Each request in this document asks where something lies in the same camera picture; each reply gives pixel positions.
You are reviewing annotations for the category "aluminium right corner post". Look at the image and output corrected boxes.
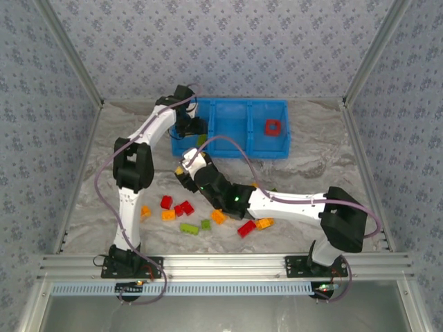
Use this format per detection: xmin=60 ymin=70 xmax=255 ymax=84
xmin=342 ymin=0 xmax=415 ymax=107

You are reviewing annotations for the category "red square frame lego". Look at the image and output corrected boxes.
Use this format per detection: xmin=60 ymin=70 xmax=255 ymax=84
xmin=264 ymin=119 xmax=282 ymax=136

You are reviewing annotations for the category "controller board with light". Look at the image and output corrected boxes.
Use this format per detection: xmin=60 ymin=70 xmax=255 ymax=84
xmin=313 ymin=280 xmax=339 ymax=300
xmin=115 ymin=280 xmax=145 ymax=301

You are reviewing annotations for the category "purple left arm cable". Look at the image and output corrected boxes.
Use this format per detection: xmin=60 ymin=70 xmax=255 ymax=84
xmin=93 ymin=82 xmax=204 ymax=307

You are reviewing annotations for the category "aluminium left side rail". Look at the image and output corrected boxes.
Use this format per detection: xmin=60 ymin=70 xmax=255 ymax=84
xmin=53 ymin=102 xmax=105 ymax=255

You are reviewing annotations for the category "grey metal lower panel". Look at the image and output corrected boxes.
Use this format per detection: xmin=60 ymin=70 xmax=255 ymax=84
xmin=41 ymin=295 xmax=413 ymax=332

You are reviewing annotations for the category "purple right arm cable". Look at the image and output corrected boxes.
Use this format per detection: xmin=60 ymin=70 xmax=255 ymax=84
xmin=193 ymin=134 xmax=383 ymax=304

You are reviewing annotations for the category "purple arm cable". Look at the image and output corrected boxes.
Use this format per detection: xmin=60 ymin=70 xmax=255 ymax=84
xmin=193 ymin=134 xmax=383 ymax=304
xmin=93 ymin=82 xmax=204 ymax=307

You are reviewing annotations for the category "aluminium left corner post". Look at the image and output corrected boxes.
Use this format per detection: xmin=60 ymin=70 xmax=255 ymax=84
xmin=33 ymin=0 xmax=105 ymax=109

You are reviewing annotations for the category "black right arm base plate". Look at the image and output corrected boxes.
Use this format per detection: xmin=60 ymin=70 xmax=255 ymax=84
xmin=284 ymin=255 xmax=350 ymax=279

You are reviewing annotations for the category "blue three-compartment plastic bin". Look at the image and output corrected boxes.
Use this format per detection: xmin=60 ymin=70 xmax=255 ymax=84
xmin=170 ymin=98 xmax=292 ymax=159

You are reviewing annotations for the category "right controller board with light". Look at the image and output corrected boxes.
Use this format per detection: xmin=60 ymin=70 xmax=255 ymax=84
xmin=313 ymin=280 xmax=339 ymax=300

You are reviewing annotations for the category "left controller board with light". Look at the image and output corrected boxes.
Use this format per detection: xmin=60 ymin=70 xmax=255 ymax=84
xmin=115 ymin=280 xmax=145 ymax=301

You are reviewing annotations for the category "white slotted cable duct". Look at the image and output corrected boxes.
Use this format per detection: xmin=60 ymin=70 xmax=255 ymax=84
xmin=51 ymin=282 xmax=314 ymax=297

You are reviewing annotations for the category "aluminium corner post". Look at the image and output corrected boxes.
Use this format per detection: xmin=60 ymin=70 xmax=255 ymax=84
xmin=33 ymin=0 xmax=105 ymax=109
xmin=342 ymin=0 xmax=415 ymax=107

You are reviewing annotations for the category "aluminium rail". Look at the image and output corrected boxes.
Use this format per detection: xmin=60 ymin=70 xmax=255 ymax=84
xmin=341 ymin=98 xmax=397 ymax=253
xmin=37 ymin=252 xmax=415 ymax=281
xmin=53 ymin=102 xmax=105 ymax=255

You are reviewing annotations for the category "aluminium left lower frame leg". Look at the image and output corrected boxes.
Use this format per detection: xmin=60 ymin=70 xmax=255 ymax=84
xmin=19 ymin=279 xmax=53 ymax=332

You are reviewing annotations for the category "aluminium right side rail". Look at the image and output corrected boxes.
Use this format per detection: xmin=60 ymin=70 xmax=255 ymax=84
xmin=341 ymin=98 xmax=397 ymax=253

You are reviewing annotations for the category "aluminium front rail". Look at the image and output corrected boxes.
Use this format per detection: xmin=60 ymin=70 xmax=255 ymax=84
xmin=37 ymin=252 xmax=415 ymax=281

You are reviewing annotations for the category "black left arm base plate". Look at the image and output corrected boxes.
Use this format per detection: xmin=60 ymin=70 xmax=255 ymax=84
xmin=100 ymin=255 xmax=164 ymax=279

